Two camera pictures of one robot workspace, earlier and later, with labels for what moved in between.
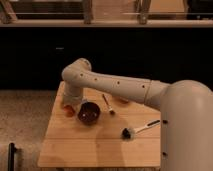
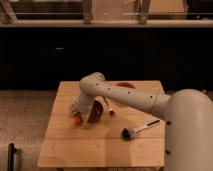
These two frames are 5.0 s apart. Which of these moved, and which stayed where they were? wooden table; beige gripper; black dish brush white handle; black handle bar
Moved: beige gripper
Stayed: black dish brush white handle; wooden table; black handle bar
